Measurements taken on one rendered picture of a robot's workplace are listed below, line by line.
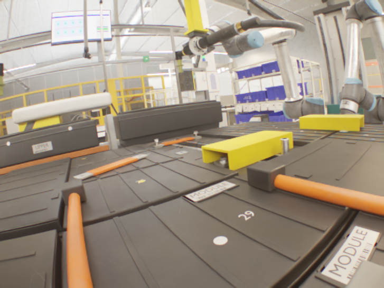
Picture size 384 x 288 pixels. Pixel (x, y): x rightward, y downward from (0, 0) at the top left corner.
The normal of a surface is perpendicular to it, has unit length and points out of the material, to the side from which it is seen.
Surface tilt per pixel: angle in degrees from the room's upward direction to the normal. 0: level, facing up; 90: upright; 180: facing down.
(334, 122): 90
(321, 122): 90
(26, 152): 90
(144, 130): 90
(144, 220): 0
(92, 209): 0
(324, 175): 0
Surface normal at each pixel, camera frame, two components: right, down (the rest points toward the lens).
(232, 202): -0.13, -0.98
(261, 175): -0.85, 0.20
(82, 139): 0.51, 0.08
